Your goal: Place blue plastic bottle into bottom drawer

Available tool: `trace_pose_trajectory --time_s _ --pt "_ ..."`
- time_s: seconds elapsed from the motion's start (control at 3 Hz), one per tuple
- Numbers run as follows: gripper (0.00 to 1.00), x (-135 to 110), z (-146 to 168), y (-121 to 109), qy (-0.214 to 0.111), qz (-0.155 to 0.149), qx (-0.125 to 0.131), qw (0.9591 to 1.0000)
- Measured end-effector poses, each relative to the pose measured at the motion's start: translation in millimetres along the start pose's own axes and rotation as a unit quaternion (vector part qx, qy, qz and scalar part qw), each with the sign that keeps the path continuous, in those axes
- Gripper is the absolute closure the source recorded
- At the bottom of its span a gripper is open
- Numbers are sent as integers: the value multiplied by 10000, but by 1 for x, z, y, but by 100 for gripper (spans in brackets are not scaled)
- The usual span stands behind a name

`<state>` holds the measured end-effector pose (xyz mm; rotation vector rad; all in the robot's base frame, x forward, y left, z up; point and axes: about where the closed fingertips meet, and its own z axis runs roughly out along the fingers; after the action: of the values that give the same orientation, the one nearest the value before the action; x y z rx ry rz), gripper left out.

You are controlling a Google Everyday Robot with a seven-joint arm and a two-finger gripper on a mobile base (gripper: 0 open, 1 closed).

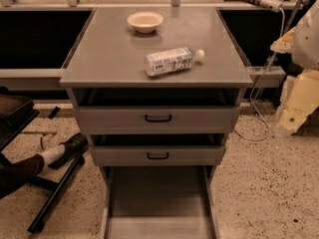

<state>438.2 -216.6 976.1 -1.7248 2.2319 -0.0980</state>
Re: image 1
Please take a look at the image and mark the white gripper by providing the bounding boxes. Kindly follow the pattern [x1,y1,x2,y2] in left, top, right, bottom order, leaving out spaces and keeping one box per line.
[270,0,319,136]

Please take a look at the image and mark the blue plastic bottle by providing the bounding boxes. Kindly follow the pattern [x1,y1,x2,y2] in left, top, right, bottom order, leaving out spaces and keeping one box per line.
[145,47,205,77]

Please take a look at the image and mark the grey drawer cabinet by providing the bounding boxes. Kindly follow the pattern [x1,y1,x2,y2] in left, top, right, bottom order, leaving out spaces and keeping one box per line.
[59,5,254,239]

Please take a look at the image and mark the grey top drawer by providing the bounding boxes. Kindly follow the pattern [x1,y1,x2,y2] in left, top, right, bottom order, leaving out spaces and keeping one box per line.
[74,89,239,134]

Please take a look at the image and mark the grey drawer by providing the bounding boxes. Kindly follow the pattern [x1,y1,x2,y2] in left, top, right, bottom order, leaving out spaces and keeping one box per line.
[74,89,239,134]
[99,166,219,239]
[90,133,225,166]

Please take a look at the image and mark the grey middle drawer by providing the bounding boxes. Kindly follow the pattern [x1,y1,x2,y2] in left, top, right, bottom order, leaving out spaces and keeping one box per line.
[90,133,225,166]

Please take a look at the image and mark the grey bottom drawer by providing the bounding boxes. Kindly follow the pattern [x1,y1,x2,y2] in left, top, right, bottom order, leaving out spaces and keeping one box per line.
[99,166,219,239]

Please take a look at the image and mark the white bowl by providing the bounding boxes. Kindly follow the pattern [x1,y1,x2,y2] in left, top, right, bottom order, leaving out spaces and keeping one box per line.
[127,12,163,34]

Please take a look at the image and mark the black shoe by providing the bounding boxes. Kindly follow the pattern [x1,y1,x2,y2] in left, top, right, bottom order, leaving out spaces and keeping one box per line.
[48,132,88,169]

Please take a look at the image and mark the person's leg brown trousers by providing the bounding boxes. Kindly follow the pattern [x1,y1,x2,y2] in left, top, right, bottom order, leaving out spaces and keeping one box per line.
[0,144,66,200]

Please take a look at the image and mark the white cable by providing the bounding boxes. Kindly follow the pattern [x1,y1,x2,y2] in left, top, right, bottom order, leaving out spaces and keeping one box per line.
[233,7,287,142]

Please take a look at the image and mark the black top drawer handle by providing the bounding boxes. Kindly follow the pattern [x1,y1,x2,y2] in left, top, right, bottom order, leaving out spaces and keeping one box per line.
[145,115,172,122]

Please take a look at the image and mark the black drawer handle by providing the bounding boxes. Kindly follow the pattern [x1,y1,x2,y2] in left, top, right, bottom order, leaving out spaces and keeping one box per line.
[145,115,172,122]
[147,152,169,160]

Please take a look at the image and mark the black middle drawer handle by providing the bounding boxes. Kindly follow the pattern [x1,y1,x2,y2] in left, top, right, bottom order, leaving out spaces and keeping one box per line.
[147,152,169,160]

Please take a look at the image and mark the grey side rail bench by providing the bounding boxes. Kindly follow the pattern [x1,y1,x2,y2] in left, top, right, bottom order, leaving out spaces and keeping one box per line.
[0,69,64,92]

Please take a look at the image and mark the black chair frame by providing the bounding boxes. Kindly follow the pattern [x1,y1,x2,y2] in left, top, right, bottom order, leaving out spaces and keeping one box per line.
[0,93,85,233]

